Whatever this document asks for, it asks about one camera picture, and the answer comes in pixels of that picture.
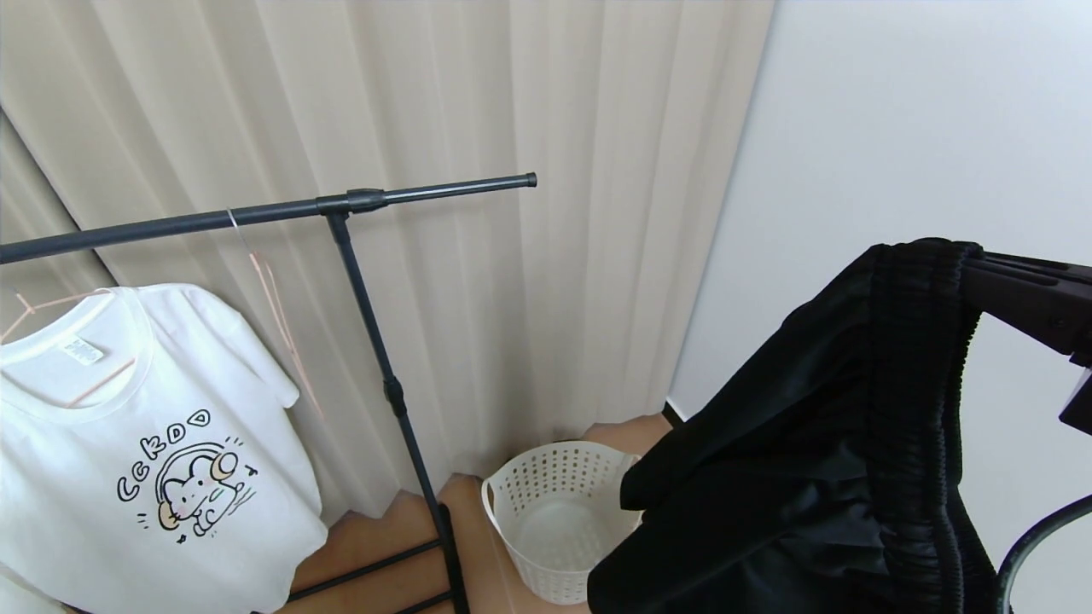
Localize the white laundry basket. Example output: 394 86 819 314
480 441 645 606

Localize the white printed t-shirt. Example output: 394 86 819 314
0 284 329 614

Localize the black garment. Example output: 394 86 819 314
587 239 999 614

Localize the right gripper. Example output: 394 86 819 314
964 253 1092 436

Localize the black cable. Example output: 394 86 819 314
994 495 1092 614

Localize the black clothes rack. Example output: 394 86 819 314
0 172 538 614

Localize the pink clothes hanger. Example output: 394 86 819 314
226 209 325 419
0 290 137 408

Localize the beige curtain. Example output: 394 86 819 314
0 0 777 525

